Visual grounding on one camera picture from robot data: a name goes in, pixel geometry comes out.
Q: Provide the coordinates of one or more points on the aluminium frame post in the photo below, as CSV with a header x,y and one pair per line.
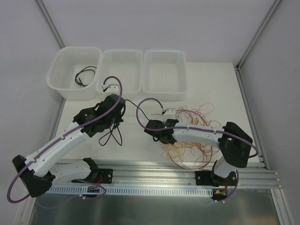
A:
x,y
251,46
49,21

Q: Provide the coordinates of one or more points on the middle white mesh basket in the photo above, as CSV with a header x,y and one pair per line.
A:
x,y
126,65

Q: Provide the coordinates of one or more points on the white slotted cable duct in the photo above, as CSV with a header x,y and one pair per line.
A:
x,y
137,191

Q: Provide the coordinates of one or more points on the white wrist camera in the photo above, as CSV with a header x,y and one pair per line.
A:
x,y
169,112
110,88

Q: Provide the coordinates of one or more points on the right white mesh basket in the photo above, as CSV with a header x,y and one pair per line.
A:
x,y
165,74

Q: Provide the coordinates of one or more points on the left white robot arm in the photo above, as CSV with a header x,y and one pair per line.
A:
x,y
39,171

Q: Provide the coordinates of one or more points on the left white solid basket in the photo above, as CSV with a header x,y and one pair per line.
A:
x,y
74,72

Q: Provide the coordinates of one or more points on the left aluminium frame post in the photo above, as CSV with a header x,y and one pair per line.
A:
x,y
49,21

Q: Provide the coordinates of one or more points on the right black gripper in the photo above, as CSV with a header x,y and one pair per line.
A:
x,y
154,128

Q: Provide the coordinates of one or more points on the aluminium mounting rail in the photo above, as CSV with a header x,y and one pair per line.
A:
x,y
165,174

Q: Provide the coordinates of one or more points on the right aluminium frame post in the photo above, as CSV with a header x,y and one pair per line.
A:
x,y
251,46

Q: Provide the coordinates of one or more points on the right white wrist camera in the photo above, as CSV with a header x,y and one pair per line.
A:
x,y
169,112

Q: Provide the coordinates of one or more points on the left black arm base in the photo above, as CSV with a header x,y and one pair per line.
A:
x,y
105,176

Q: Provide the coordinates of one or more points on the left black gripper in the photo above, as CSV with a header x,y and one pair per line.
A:
x,y
116,108

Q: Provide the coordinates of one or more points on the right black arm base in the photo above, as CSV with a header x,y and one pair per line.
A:
x,y
203,178

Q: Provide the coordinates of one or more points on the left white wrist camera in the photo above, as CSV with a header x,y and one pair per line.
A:
x,y
110,88

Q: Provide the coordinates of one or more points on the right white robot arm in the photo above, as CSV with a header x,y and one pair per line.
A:
x,y
234,144

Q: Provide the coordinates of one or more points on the white mesh basket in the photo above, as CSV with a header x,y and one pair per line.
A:
x,y
126,65
165,74

